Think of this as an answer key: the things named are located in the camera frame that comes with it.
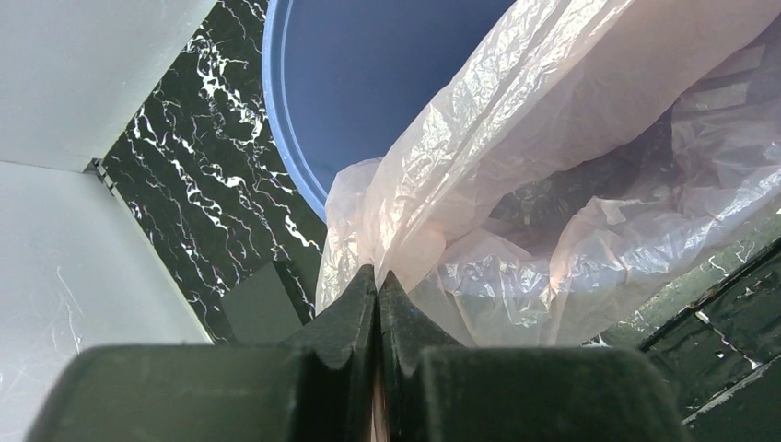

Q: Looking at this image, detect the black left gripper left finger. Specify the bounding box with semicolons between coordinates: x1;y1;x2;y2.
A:
27;265;378;441

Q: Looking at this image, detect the blue plastic trash bin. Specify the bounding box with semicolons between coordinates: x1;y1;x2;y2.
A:
262;0;509;217

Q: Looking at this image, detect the black rectangular block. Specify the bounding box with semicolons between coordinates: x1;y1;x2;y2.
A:
221;261;311;345

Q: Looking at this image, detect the pink plastic trash bag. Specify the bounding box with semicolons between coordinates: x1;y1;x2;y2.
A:
316;1;780;346

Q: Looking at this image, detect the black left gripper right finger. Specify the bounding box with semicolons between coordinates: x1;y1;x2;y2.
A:
378;274;689;441

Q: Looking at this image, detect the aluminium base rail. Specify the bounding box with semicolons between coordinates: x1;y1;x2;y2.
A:
635;240;780;441

